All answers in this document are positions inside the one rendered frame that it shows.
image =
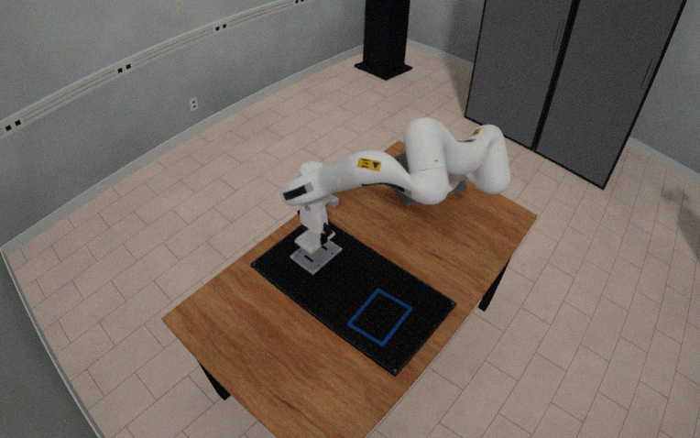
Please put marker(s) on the blue rectangular tape outline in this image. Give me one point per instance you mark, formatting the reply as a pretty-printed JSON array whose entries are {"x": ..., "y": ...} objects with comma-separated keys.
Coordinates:
[{"x": 396, "y": 326}]

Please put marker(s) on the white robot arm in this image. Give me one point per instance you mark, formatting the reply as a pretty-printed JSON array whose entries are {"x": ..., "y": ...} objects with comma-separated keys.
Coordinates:
[{"x": 427, "y": 144}]

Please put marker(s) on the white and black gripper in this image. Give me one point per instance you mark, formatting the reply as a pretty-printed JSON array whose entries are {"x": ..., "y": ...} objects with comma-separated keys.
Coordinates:
[{"x": 315, "y": 221}]

